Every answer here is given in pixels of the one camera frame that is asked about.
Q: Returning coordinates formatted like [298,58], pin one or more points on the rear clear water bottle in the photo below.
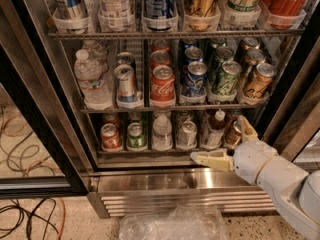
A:
[96,51]

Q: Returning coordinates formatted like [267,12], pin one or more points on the glass fridge door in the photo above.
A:
[38,78]
[291,119]

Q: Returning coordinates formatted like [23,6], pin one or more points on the top shelf red coke can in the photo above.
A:
[283,13]

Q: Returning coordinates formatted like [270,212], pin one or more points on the blue pepsi can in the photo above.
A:
[192,54]
[187,43]
[194,79]

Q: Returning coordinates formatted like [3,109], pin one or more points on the green soda can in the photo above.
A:
[227,78]
[221,54]
[214,43]

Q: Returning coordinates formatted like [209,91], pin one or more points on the front green soda can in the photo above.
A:
[227,78]

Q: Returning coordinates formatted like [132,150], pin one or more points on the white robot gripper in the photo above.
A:
[252,161]

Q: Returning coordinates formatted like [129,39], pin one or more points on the bottom shelf water bottle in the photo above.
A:
[162,134]

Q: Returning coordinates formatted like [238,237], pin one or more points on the bottom shelf brown can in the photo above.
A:
[234,135]

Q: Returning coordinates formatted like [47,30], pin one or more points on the silver red bull can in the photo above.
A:
[125,58]
[126,83]

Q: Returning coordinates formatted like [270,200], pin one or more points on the bottom shelf juice bottle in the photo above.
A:
[213,130]

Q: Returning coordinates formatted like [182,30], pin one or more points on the bottom shelf red can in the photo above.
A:
[110,136]

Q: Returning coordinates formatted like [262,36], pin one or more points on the rear blue pepsi can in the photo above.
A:
[187,43]

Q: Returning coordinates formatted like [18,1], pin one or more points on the front gold soda can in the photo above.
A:
[259,81]

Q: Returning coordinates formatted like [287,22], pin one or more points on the rear silver red bull can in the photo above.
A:
[125,58]

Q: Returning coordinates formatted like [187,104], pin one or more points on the stainless steel fridge base grille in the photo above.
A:
[120,193]

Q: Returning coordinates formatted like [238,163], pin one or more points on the clear plastic bag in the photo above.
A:
[180,223]

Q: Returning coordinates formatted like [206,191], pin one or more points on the clear water bottle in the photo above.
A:
[96,51]
[91,81]

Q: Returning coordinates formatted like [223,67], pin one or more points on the rear green soda can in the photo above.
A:
[214,43]

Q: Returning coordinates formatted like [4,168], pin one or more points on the bottom shelf green can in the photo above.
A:
[136,136]

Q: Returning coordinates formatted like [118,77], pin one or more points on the right glass fridge door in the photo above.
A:
[291,119]

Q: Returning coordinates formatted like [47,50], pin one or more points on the gold soda can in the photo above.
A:
[247,43]
[259,81]
[252,58]

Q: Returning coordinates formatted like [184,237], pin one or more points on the left glass fridge door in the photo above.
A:
[38,78]

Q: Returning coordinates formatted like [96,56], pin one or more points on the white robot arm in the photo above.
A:
[294,192]

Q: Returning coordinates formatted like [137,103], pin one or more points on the top shelf gold can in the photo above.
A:
[200,13]

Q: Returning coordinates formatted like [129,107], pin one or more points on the front blue pepsi can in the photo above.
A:
[194,79]

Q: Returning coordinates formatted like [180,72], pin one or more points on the front silver red bull can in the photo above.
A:
[126,83]

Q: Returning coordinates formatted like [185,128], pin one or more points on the bottom shelf silver can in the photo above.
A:
[187,134]

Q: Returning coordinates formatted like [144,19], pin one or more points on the top shelf blue silver can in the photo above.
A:
[71,16]

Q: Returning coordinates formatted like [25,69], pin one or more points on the front clear water bottle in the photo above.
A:
[91,81]

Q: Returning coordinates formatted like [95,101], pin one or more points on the rear gold soda can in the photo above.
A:
[247,43]

